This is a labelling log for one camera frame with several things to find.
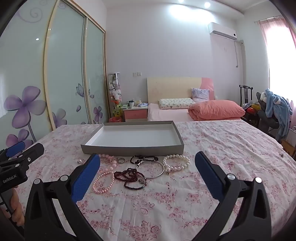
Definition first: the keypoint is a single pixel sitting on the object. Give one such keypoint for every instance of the air conditioner pipe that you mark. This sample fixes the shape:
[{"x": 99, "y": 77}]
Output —
[{"x": 236, "y": 53}]

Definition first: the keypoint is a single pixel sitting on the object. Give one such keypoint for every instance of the recessed ceiling light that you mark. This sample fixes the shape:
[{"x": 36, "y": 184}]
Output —
[{"x": 207, "y": 4}]

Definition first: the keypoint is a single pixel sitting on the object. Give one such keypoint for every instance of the grey cardboard tray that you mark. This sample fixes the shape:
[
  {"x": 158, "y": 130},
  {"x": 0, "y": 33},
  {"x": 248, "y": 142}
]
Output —
[{"x": 134, "y": 139}]

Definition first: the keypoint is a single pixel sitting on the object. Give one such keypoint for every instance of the pink floral bedsheet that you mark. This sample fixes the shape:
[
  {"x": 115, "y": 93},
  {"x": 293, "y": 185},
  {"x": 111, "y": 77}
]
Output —
[{"x": 161, "y": 208}]

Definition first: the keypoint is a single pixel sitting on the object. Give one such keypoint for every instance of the pink curtain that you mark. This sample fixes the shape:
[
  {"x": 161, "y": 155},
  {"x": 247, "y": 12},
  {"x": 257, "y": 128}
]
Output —
[{"x": 264, "y": 25}]

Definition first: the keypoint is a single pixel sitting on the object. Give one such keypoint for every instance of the white air conditioner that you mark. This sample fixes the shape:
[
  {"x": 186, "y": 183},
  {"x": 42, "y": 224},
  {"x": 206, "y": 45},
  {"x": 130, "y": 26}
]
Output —
[{"x": 222, "y": 30}]

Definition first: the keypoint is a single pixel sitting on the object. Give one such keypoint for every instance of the white mug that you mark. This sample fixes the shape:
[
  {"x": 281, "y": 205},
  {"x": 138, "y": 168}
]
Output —
[{"x": 131, "y": 104}]

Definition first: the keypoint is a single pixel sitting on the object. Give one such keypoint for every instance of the red trash bin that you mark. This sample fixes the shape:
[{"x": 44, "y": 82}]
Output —
[{"x": 115, "y": 119}]

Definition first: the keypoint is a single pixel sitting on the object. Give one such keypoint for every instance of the colourful toys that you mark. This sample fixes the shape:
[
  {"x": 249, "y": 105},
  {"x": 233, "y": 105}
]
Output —
[{"x": 253, "y": 107}]

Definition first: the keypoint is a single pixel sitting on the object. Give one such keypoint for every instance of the wall switch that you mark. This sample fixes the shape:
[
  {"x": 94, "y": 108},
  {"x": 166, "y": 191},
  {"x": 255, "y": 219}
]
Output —
[{"x": 137, "y": 74}]

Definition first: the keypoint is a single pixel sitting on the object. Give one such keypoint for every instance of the pink and beige nightstand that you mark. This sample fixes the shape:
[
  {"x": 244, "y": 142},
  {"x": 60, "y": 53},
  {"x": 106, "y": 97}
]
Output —
[{"x": 135, "y": 114}]

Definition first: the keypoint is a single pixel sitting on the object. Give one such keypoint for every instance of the blue and white box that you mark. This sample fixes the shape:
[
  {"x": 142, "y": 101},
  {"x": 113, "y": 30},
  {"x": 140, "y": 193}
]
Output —
[{"x": 143, "y": 105}]

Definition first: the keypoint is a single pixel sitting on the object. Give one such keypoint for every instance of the beige and pink headboard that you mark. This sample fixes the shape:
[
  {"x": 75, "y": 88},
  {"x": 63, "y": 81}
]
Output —
[{"x": 171, "y": 89}]

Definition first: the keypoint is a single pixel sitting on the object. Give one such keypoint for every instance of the grey chair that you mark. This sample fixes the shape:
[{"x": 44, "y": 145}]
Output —
[{"x": 266, "y": 120}]

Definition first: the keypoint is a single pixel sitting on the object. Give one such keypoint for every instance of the dark wooden chair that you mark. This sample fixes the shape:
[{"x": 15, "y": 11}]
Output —
[{"x": 242, "y": 95}]

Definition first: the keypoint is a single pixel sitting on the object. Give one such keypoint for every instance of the blue fleece garment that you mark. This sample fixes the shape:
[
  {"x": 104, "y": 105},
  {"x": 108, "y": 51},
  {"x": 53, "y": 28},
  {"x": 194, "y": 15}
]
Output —
[{"x": 276, "y": 104}]

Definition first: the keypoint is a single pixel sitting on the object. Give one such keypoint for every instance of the thin silver bangle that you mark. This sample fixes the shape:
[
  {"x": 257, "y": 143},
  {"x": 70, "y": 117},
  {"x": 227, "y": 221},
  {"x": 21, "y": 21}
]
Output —
[{"x": 159, "y": 175}]

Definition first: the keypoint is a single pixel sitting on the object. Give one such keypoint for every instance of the printed white pillow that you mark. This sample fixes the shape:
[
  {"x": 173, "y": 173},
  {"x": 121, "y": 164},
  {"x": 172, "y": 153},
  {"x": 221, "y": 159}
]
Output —
[{"x": 175, "y": 103}]

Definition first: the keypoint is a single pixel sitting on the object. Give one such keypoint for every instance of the small lilac pillow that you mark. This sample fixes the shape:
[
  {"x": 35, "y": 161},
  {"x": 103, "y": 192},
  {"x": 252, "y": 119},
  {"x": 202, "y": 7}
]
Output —
[{"x": 200, "y": 94}]

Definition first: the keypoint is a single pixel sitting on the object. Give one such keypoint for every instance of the plush toy display tube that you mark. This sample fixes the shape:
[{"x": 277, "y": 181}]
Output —
[{"x": 115, "y": 92}]

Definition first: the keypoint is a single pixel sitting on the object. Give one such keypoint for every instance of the person's left hand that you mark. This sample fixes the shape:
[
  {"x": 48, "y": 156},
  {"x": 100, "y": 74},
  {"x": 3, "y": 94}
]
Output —
[{"x": 18, "y": 208}]

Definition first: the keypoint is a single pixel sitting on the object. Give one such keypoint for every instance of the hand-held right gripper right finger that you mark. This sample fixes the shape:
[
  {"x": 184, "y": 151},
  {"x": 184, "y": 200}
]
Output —
[{"x": 208, "y": 176}]

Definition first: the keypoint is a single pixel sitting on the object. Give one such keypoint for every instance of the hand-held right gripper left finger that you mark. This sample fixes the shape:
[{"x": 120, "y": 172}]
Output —
[{"x": 85, "y": 178}]

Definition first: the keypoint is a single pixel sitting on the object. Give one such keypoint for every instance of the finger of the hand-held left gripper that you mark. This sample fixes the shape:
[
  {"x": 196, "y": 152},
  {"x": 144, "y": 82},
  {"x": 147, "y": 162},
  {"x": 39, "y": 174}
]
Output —
[
  {"x": 15, "y": 146},
  {"x": 32, "y": 151}
]

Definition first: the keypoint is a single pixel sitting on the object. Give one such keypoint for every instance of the flower print glass wardrobe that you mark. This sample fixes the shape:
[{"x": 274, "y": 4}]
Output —
[{"x": 64, "y": 69}]

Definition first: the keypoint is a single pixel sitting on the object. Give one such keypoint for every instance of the pink sheeted bed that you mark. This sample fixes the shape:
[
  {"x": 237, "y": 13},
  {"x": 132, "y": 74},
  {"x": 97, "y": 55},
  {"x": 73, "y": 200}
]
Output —
[{"x": 168, "y": 114}]

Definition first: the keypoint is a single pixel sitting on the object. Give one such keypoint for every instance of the tissue pack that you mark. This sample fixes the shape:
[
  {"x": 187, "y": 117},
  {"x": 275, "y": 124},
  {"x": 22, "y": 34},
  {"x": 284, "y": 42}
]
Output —
[{"x": 138, "y": 102}]

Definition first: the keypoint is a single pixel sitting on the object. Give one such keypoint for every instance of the folded salmon quilt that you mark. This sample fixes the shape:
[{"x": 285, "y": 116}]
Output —
[{"x": 215, "y": 110}]

